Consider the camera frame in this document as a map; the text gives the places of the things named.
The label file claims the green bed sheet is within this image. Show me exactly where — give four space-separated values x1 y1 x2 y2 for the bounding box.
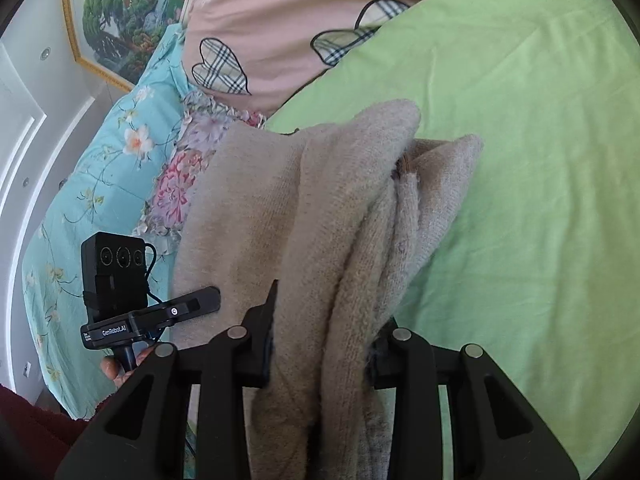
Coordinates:
265 0 640 480

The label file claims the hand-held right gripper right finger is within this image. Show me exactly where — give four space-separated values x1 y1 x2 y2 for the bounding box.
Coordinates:
369 316 587 480

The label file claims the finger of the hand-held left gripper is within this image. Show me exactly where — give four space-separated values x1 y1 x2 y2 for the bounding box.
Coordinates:
167 286 222 327

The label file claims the black camera cable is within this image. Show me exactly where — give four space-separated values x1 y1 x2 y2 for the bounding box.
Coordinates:
143 242 170 311

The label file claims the person's left hand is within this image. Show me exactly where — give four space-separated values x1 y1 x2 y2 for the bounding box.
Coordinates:
99 344 157 390

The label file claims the beige knit sweater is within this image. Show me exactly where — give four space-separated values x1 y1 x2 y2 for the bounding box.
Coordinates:
170 100 485 480

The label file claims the gold framed landscape painting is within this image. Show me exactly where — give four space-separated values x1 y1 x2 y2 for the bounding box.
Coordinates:
61 0 211 93

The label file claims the person's left forearm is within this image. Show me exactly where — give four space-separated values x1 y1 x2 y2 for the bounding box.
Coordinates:
0 384 111 480

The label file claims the pink quilt with plaid hearts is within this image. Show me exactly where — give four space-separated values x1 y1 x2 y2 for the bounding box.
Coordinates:
182 0 521 118

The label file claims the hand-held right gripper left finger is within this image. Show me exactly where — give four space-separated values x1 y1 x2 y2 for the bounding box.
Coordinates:
54 280 280 480

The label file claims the turquoise floral quilt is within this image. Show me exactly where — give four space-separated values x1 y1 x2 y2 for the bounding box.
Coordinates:
22 22 201 422

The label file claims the purple pink floral cloth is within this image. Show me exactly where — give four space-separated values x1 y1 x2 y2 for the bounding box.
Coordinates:
132 92 268 257

